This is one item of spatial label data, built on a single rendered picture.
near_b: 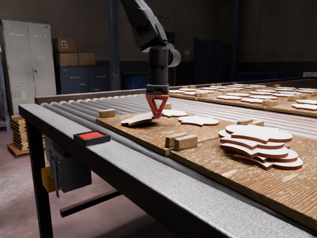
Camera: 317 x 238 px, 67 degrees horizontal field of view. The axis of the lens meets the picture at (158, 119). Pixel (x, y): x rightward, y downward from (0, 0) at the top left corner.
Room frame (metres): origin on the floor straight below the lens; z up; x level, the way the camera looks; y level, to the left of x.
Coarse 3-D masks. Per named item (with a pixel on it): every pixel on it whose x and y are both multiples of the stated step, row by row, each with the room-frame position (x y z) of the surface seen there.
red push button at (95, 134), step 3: (93, 132) 0.67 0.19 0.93; (96, 132) 0.67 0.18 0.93; (78, 135) 0.64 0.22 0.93; (81, 135) 0.64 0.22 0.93; (84, 135) 0.64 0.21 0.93; (87, 135) 0.64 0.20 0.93; (90, 135) 0.64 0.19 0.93; (93, 135) 0.64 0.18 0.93; (96, 135) 0.64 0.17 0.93; (99, 135) 0.64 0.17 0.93; (102, 135) 0.64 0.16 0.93; (84, 138) 0.61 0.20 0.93; (87, 138) 0.61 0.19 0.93
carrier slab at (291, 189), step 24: (216, 144) 0.54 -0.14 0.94; (288, 144) 0.54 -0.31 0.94; (312, 144) 0.54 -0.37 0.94; (192, 168) 0.44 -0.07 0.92; (216, 168) 0.41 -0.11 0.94; (240, 168) 0.41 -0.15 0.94; (312, 168) 0.41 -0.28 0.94; (240, 192) 0.35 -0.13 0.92; (264, 192) 0.32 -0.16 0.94; (288, 192) 0.32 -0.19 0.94; (312, 192) 0.32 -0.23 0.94; (288, 216) 0.28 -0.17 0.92; (312, 216) 0.26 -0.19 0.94
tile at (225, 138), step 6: (222, 132) 0.53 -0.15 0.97; (222, 138) 0.48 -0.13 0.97; (228, 138) 0.48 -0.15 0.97; (234, 138) 0.48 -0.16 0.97; (240, 144) 0.46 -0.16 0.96; (246, 144) 0.45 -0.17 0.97; (252, 144) 0.44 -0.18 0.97; (258, 144) 0.44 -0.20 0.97; (264, 144) 0.44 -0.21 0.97; (270, 144) 0.44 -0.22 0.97; (276, 144) 0.44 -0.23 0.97; (282, 144) 0.44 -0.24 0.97
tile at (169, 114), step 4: (164, 112) 0.90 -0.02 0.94; (168, 112) 0.90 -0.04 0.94; (172, 112) 0.90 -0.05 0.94; (176, 112) 0.90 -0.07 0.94; (180, 112) 0.90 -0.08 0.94; (184, 112) 0.90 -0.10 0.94; (164, 116) 0.86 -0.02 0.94; (168, 116) 0.84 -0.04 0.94; (172, 116) 0.85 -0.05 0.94; (176, 116) 0.85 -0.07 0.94; (180, 116) 0.85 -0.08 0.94; (184, 116) 0.85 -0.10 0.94
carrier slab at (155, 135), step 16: (144, 112) 0.94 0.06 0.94; (112, 128) 0.72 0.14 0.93; (128, 128) 0.69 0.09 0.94; (144, 128) 0.69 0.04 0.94; (160, 128) 0.69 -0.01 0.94; (176, 128) 0.69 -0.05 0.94; (192, 128) 0.69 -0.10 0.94; (208, 128) 0.69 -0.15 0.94; (224, 128) 0.69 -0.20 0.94; (144, 144) 0.57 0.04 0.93; (160, 144) 0.54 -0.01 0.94
